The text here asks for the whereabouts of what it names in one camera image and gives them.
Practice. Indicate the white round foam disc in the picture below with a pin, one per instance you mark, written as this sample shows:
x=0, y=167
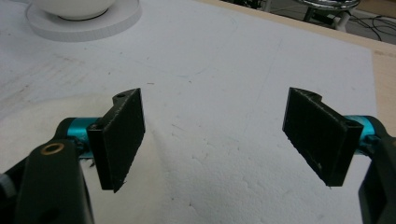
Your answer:
x=93, y=29

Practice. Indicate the white bowl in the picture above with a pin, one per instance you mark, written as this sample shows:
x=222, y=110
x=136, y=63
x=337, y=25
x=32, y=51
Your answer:
x=73, y=7

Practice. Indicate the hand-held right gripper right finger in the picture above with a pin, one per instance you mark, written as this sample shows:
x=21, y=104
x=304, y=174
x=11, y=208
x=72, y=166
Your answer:
x=317, y=137

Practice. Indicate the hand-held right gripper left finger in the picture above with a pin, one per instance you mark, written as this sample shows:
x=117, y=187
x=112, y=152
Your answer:
x=120, y=140

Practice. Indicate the chrome metal stand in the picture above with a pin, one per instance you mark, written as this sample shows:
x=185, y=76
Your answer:
x=330, y=6

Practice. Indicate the white foam sheet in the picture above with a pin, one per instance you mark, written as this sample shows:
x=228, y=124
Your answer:
x=218, y=93

